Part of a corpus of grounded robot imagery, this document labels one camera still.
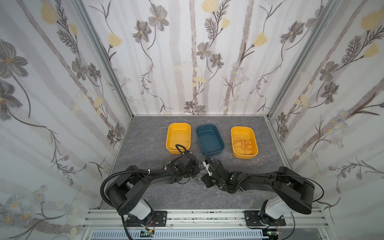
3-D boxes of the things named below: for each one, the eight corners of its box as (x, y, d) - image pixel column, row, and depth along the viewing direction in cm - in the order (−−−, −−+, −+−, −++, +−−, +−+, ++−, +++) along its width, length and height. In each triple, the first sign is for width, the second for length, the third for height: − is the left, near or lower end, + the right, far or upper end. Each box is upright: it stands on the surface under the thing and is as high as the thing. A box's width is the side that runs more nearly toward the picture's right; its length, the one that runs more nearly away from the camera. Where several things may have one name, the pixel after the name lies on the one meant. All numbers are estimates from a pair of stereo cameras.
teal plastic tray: (204, 159, 99) (204, 153, 94) (195, 132, 114) (195, 126, 108) (225, 154, 102) (227, 148, 96) (214, 128, 116) (215, 122, 111)
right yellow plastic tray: (232, 159, 99) (234, 154, 93) (227, 131, 114) (229, 126, 108) (257, 159, 99) (261, 154, 94) (249, 131, 114) (252, 126, 109)
